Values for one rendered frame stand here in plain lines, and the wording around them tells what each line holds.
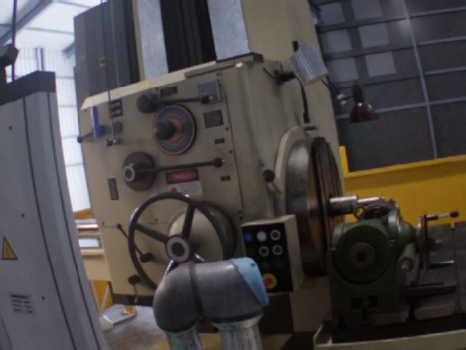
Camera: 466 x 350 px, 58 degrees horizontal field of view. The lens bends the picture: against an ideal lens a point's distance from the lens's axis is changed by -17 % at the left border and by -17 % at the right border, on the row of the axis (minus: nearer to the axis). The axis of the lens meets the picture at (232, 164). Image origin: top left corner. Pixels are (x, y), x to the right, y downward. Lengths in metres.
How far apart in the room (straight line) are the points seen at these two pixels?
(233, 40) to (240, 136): 0.85
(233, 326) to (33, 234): 0.44
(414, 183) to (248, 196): 2.47
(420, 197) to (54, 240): 3.42
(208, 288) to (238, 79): 0.86
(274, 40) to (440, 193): 2.17
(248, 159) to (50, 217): 0.94
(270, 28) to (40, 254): 1.73
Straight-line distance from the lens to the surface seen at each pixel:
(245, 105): 1.64
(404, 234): 1.53
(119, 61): 2.77
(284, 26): 2.31
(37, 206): 0.87
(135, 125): 1.85
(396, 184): 3.97
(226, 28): 2.42
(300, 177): 1.74
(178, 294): 0.98
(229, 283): 0.97
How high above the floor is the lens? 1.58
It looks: 2 degrees down
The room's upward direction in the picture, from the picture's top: 9 degrees counter-clockwise
